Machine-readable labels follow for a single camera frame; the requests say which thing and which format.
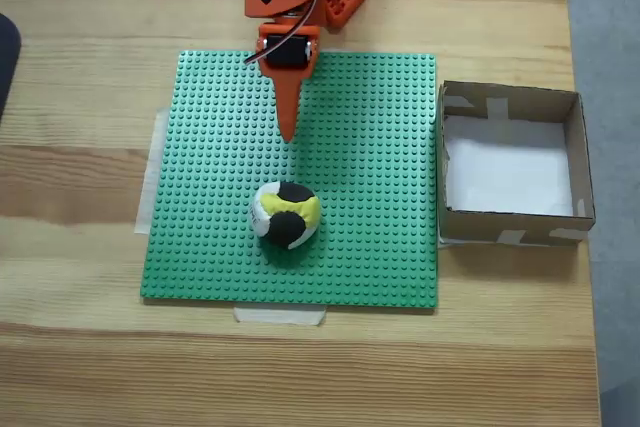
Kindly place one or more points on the black white yellow fabric ball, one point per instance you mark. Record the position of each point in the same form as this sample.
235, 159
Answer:
287, 217

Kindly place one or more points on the brown cardboard box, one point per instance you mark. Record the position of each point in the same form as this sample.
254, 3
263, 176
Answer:
500, 232

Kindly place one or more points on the green studded baseplate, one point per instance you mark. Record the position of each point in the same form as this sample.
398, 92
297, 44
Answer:
225, 197

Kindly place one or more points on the wide masking tape strip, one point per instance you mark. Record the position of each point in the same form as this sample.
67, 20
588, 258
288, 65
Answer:
150, 172

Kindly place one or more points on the short masking tape strip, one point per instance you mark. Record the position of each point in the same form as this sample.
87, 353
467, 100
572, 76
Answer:
280, 316

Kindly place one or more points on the white paper sheet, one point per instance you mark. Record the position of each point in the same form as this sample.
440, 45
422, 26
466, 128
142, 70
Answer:
510, 172

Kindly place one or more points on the black rounded object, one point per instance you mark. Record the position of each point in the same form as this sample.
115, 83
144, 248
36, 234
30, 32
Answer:
7, 62

